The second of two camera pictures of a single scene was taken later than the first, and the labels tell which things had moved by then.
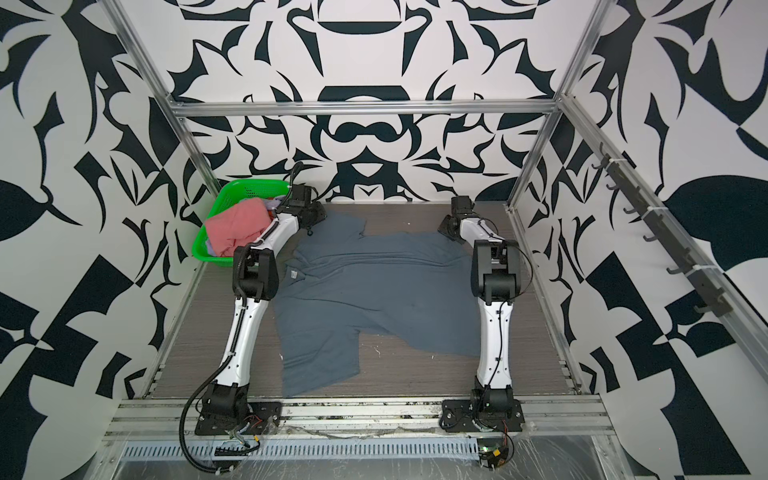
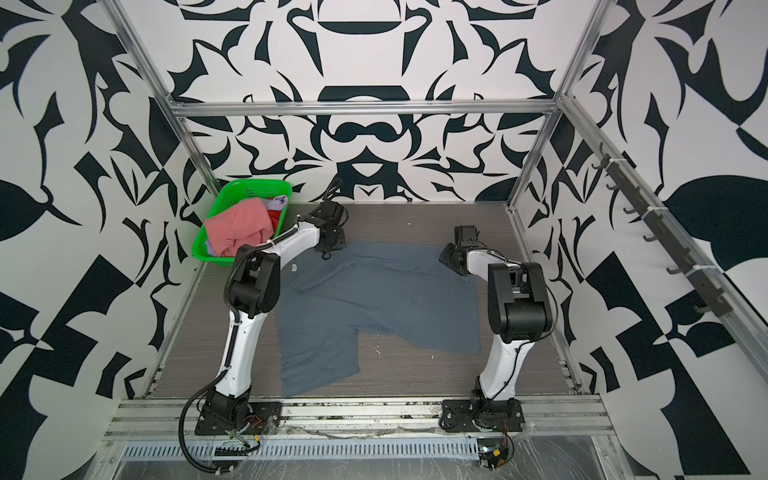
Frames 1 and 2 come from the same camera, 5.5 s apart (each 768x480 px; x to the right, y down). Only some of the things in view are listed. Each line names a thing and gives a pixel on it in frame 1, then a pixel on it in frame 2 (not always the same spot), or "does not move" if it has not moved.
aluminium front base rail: [174, 418] does not move
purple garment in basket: [274, 203] does not move
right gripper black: [443, 227] -> [445, 257]
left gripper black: [323, 211] -> [342, 246]
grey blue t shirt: [414, 290] does not move
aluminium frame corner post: [558, 100] does not move
